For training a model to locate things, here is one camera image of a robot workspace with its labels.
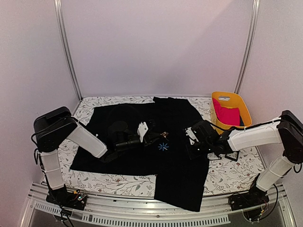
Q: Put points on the aluminium corner post right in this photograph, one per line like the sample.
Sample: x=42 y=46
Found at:
x=249 y=44

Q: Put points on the sparkling brooch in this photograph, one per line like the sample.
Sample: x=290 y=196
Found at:
x=164 y=135

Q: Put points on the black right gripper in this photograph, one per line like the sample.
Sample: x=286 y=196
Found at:
x=191 y=154

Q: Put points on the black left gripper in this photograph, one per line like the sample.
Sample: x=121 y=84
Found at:
x=150 y=136

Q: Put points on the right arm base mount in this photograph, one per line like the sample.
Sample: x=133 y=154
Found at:
x=253 y=197

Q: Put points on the black brooch display box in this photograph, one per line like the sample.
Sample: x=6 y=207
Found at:
x=232 y=156

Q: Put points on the floral tablecloth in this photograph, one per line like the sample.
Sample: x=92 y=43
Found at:
x=224 y=176

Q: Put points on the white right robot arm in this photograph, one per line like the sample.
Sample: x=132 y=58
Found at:
x=284 y=132

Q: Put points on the aluminium corner post left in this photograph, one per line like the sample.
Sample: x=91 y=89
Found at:
x=66 y=48

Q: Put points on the magenta cloth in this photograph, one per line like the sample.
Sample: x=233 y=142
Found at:
x=229 y=116

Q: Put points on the yellow plastic basket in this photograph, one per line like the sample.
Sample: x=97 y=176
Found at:
x=229 y=100

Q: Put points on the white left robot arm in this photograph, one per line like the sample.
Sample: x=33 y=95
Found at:
x=52 y=128

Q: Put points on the aluminium corner post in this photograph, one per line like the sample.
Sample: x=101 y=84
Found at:
x=249 y=44
x=66 y=48

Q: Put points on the aluminium front rail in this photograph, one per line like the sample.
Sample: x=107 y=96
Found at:
x=103 y=210

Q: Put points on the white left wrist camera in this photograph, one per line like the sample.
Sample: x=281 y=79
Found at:
x=142 y=130

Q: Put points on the black t-shirt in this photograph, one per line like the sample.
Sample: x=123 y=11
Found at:
x=179 y=179

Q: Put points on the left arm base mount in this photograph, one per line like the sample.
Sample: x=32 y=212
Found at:
x=62 y=197

